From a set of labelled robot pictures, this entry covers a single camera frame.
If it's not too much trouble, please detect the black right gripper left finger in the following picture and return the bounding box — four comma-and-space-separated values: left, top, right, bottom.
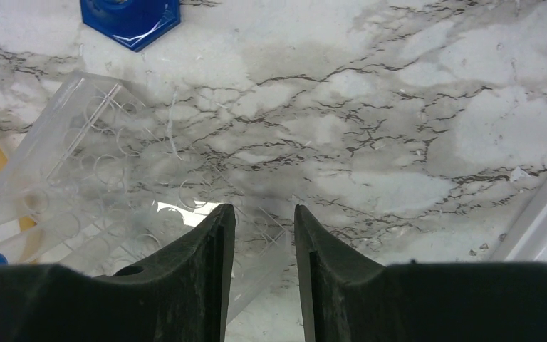
0, 204, 236, 341

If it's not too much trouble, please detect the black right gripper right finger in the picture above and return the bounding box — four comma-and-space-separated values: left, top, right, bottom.
294, 205, 547, 341

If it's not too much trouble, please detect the clear acrylic tube rack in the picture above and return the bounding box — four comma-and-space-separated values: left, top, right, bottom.
0, 71, 291, 320

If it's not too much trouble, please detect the blue cap test tube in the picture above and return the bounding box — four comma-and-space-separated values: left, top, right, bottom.
0, 189, 49, 264

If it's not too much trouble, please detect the blue base graduated cylinder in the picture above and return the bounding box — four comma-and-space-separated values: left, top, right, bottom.
80, 0, 182, 52

